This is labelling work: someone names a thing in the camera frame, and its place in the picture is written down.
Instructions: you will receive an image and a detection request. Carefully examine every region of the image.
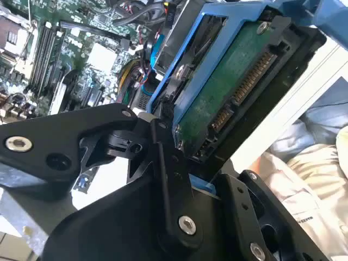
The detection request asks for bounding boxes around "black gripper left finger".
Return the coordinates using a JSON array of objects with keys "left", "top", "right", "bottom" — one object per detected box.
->
[{"left": 0, "top": 100, "right": 205, "bottom": 250}]

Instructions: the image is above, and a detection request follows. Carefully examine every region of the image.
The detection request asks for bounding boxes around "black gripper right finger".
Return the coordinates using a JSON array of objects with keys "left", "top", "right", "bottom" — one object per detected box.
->
[{"left": 216, "top": 169, "right": 331, "bottom": 261}]

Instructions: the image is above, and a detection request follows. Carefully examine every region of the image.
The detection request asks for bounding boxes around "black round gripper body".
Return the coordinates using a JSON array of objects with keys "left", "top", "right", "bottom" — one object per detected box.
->
[{"left": 40, "top": 173, "right": 247, "bottom": 261}]

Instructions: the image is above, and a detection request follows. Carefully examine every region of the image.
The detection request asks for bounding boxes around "hard disk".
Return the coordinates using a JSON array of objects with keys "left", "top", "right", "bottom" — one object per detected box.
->
[{"left": 145, "top": 0, "right": 348, "bottom": 201}]

